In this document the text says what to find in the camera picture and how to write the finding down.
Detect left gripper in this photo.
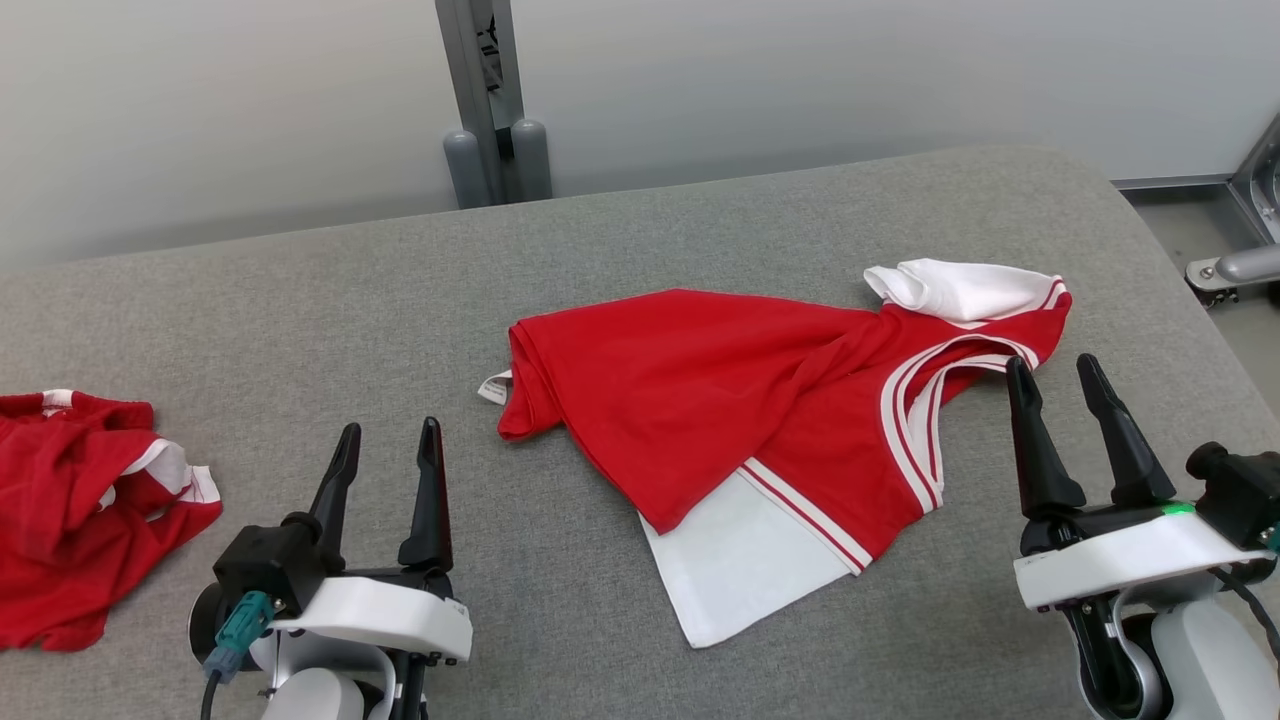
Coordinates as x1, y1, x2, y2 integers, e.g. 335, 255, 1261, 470
190, 416, 474, 720

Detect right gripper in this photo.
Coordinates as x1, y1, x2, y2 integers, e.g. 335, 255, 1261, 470
1005, 353, 1252, 717

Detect red shorts with white trim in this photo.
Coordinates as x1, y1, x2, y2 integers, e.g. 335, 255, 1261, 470
0, 388, 224, 653

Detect red jersey with white sleeves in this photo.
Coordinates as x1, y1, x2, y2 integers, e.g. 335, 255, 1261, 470
478, 258, 1074, 650

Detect left arm cable teal plug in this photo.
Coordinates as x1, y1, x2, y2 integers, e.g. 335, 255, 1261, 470
199, 590, 277, 720

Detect grey cylindrical post foot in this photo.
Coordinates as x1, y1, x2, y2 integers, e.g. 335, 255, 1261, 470
443, 129, 492, 211
510, 118, 553, 204

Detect grey metal partition post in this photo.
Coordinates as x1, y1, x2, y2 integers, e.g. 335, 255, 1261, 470
434, 0, 527, 208

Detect black cable inside post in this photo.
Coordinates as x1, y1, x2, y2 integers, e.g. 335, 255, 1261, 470
478, 10, 503, 96

